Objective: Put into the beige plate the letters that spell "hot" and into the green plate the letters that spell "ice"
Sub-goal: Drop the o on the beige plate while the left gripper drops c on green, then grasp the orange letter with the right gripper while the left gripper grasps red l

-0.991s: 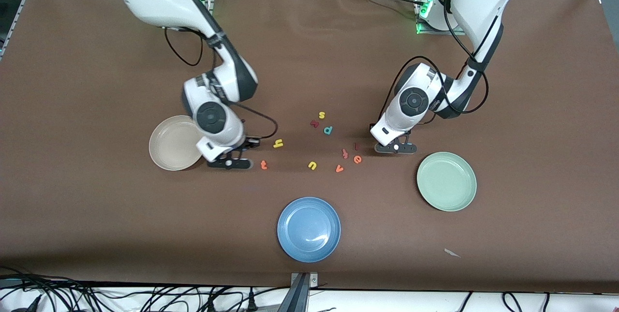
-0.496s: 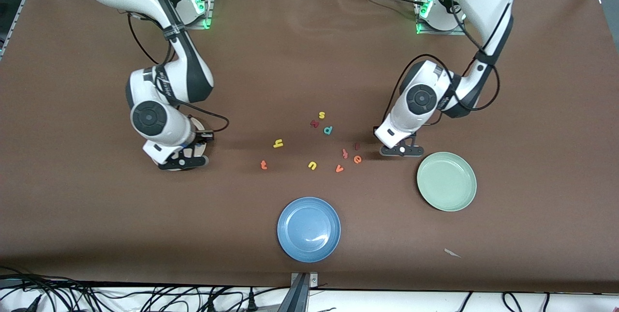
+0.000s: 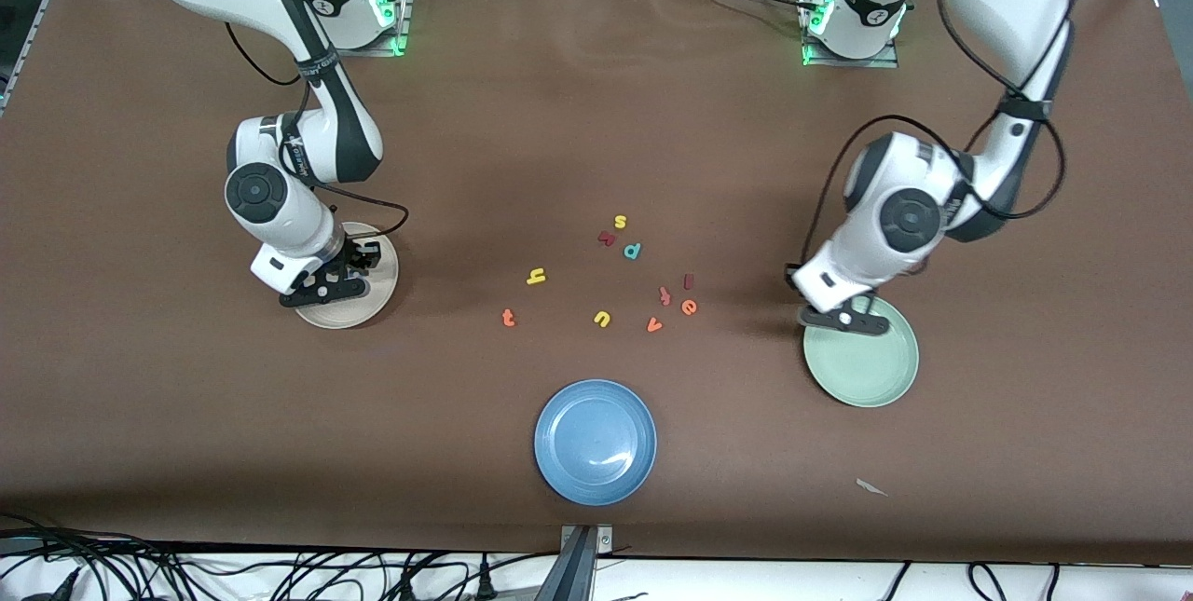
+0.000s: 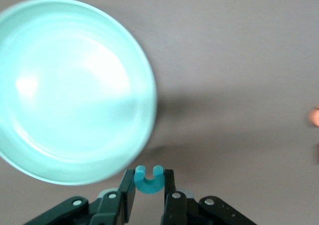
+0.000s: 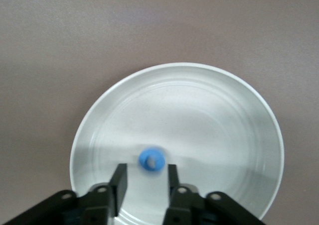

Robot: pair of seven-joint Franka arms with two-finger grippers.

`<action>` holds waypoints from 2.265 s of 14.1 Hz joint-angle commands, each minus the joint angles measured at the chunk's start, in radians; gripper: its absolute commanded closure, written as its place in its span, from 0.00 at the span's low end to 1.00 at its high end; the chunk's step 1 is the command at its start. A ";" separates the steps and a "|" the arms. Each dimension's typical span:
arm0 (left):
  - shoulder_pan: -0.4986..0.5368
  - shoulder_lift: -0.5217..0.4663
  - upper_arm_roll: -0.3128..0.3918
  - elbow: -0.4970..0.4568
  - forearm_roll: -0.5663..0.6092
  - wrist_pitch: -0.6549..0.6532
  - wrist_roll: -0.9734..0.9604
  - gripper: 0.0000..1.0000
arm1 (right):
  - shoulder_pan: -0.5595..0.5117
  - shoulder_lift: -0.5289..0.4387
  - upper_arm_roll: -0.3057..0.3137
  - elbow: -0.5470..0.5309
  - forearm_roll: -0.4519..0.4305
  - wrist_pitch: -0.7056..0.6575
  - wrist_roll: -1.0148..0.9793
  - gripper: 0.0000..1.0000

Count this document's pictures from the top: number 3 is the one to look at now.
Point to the white paper scrap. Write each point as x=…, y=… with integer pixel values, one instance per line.
x=869, y=486

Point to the black power plug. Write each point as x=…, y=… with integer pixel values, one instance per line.
x=63, y=587
x=407, y=587
x=485, y=585

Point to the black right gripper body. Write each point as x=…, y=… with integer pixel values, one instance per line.
x=352, y=257

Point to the pale green plate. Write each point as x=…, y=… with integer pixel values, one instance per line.
x=862, y=368

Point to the teal letter p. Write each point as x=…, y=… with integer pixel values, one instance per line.
x=627, y=254

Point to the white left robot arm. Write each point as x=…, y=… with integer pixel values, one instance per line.
x=904, y=219

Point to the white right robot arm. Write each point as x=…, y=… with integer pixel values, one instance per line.
x=280, y=200

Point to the yellow letter h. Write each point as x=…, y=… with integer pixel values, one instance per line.
x=541, y=277

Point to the beige brown plate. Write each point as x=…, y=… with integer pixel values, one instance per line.
x=377, y=295

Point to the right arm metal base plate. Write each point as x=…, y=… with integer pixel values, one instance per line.
x=401, y=33

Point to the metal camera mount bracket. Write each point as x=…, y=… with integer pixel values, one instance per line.
x=582, y=545

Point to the yellow letter u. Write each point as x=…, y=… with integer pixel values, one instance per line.
x=604, y=324

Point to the blue plate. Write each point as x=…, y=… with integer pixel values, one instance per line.
x=595, y=443

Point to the dark red letter r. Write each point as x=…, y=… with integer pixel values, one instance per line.
x=607, y=239

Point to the brown table cover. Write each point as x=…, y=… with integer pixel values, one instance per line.
x=559, y=116

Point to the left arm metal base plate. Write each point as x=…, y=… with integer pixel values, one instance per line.
x=885, y=62

